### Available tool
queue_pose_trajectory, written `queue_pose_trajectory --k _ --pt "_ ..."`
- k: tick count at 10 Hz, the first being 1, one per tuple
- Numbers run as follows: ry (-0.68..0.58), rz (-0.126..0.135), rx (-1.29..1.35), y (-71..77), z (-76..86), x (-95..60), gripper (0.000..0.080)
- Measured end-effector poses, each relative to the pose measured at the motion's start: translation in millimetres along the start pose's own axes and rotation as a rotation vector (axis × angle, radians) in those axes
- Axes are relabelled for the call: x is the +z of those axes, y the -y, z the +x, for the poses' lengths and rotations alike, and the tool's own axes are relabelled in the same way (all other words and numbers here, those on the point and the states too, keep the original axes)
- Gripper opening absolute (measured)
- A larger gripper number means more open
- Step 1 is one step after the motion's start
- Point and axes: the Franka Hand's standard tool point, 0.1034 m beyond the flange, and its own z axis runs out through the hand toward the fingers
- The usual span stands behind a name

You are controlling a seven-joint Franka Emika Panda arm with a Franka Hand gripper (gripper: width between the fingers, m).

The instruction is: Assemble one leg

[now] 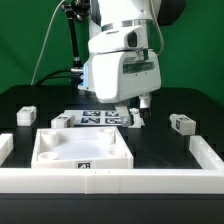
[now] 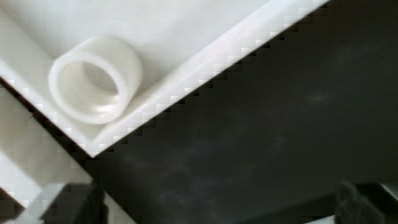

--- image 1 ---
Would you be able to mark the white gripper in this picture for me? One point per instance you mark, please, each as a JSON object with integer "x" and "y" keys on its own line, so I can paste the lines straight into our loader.
{"x": 119, "y": 76}

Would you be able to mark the white square tabletop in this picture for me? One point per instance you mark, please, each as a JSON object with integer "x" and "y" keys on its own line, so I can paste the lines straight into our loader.
{"x": 81, "y": 148}

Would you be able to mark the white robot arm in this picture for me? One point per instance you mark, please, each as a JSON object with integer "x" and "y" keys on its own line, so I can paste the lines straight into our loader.
{"x": 128, "y": 25}

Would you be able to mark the tag marker sheet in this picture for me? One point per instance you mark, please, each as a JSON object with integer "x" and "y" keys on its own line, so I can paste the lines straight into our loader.
{"x": 95, "y": 117}

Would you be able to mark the white U-shaped fence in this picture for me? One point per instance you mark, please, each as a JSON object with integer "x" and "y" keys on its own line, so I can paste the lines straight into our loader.
{"x": 207, "y": 179}

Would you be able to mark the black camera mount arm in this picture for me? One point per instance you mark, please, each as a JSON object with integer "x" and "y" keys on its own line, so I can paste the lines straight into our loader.
{"x": 76, "y": 11}

